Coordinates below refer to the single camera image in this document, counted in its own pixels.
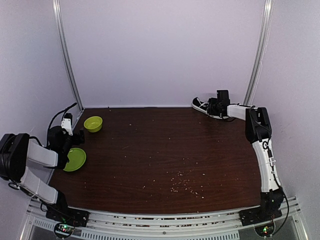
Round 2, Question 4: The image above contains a right aluminium frame post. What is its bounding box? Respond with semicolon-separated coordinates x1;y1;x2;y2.
243;0;274;106

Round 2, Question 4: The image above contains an aluminium frame post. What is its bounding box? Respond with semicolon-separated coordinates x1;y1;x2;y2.
243;0;274;106
52;0;84;112

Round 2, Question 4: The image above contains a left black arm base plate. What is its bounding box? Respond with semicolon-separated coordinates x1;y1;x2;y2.
45;208;90;227

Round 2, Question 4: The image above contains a round led controller board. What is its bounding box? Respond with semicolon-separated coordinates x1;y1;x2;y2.
53;222;75;239
254;223;275;238

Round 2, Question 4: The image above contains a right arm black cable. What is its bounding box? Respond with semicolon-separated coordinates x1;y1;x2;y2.
271;184;291;236

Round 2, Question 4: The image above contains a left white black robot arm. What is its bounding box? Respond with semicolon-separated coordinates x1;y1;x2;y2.
0;126;85;222

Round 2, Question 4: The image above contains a left round led controller board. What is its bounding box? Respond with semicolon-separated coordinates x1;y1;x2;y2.
53;222;75;239

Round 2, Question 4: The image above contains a black white canvas sneaker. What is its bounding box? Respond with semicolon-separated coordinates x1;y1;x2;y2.
191;97;229;120

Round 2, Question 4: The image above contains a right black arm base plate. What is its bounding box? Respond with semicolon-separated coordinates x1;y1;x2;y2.
239;207;283;227

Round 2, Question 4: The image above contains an aluminium front rail frame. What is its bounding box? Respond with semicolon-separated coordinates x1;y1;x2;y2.
19;197;308;240

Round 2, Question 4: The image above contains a green plastic plate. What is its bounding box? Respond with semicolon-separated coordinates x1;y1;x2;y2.
63;147;87;172

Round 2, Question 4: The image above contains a green plastic bowl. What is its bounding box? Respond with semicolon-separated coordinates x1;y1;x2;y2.
83;116;103;133

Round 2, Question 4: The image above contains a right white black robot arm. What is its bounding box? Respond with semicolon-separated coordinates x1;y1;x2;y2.
207;98;285;221

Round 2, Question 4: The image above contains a left aluminium frame post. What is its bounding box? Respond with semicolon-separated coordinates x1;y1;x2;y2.
52;0;84;112

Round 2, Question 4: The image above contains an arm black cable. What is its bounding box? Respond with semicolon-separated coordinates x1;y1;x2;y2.
47;102;78;133
271;184;291;236

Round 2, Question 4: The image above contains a right round led controller board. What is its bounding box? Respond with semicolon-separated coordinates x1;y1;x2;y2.
254;223;275;238

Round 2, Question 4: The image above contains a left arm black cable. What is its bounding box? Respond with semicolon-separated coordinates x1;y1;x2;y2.
47;102;78;133

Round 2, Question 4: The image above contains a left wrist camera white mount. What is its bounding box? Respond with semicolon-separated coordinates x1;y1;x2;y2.
61;113;73;136

